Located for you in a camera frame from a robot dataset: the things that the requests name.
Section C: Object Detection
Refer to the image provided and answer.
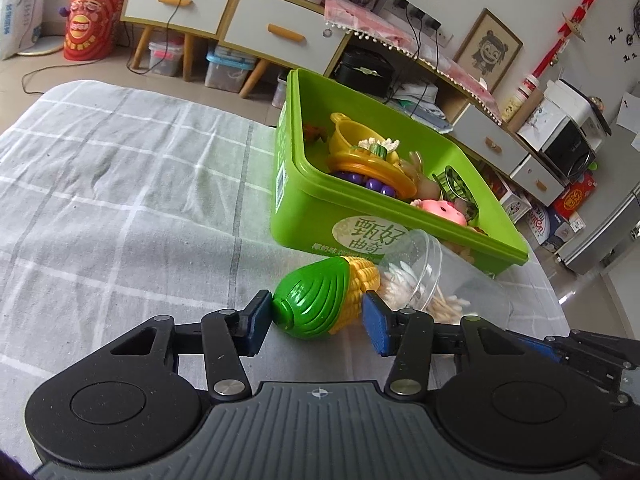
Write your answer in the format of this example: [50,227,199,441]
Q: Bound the orange toy pumpkin slice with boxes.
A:
[326,145,418,196]

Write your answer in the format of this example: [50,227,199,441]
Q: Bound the black hair claw clip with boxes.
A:
[431,166,479,222]

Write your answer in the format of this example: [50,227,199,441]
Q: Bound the long wooden console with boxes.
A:
[330,35,568,211]

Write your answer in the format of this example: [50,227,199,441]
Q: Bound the yellow toy colander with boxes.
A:
[327,111,401,166]

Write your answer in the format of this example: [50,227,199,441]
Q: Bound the white drawer with orange handle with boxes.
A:
[510,155,566,207]
[122,0,237,37]
[220,0,351,73]
[450,102,530,177]

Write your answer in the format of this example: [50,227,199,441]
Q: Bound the black case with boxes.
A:
[334,45,396,98]

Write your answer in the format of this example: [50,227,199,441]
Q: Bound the green plastic box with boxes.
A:
[270,68,530,278]

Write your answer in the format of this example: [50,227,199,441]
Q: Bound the grey checked cloth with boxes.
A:
[0,80,576,391]

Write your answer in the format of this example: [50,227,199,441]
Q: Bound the black microwave oven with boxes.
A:
[539,115,599,182]

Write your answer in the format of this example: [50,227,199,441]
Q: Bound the white toy crate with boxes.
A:
[492,175,533,223]

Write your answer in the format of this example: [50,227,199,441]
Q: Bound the folded light clothes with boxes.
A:
[392,82,451,133]

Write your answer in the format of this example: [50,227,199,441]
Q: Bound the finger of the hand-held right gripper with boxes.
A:
[500,329,640,386]

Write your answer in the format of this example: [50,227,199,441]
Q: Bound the clear cotton swab jar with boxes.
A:
[377,229,513,333]

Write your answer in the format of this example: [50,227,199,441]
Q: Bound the purple toy grapes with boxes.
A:
[332,170,401,198]

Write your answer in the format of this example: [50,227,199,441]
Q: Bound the clear storage box red lid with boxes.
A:
[148,40,185,78]

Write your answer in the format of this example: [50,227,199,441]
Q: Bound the brown translucent toy figure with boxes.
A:
[400,149,441,200]

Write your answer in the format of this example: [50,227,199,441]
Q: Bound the wooden cabinet on legs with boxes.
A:
[120,0,351,98]

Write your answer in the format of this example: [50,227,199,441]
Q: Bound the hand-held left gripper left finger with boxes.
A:
[110,289,273,403]

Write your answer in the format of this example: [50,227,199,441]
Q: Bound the red hanging ornament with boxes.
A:
[532,0,617,78]

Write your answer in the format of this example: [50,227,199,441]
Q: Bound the pink lace cloth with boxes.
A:
[324,0,506,126]

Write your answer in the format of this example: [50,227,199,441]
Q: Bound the red printed barrel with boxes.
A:
[62,0,129,63]

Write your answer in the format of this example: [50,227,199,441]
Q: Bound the round white floor base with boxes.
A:
[17,35,68,57]

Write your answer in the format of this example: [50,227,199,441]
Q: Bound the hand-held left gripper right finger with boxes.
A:
[361,292,523,403]

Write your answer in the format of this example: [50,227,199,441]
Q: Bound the grey refrigerator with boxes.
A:
[559,180,640,277]

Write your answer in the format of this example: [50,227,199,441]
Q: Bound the toy corn cob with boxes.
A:
[272,256,383,343]

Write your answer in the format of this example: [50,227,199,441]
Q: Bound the white shopping bag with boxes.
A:
[0,0,51,61]

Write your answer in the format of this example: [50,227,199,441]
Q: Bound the framed cartoon picture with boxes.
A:
[452,8,524,93]

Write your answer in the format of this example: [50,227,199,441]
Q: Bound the beige starfish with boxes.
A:
[356,135,401,153]

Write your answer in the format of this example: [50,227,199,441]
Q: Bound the clear storage box blue lid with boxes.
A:
[205,45,261,93]

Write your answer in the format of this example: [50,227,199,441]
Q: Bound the white printed carton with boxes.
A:
[524,205,555,247]

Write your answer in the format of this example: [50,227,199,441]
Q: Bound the red printed carton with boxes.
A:
[550,172,599,222]

